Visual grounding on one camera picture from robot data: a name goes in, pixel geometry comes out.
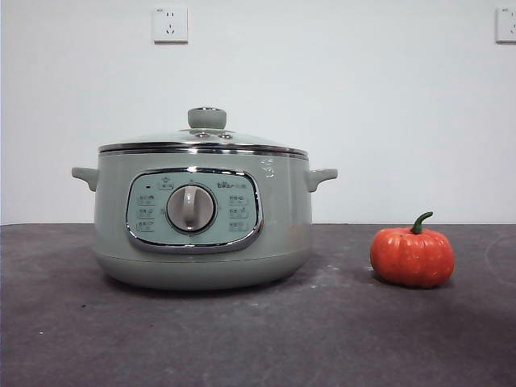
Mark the orange toy pumpkin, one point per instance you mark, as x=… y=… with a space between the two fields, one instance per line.
x=411 y=258

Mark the pale green electric pot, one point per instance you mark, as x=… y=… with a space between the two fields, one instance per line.
x=201 y=266

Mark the white wall socket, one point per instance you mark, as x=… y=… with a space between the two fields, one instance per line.
x=507 y=25
x=170 y=25

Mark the glass lid with green knob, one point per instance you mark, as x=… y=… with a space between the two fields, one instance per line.
x=205 y=119

